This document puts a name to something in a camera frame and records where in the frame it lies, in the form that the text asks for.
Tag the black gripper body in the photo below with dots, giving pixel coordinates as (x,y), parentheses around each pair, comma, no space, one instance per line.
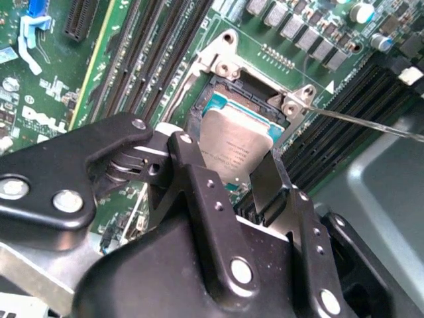
(149,281)

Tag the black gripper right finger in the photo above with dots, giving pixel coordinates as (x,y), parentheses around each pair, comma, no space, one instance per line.
(306,212)

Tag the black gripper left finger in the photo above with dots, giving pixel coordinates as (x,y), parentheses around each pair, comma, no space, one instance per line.
(49,165)

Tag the silver CPU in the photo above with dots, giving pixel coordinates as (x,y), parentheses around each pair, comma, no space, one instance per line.
(232,139)

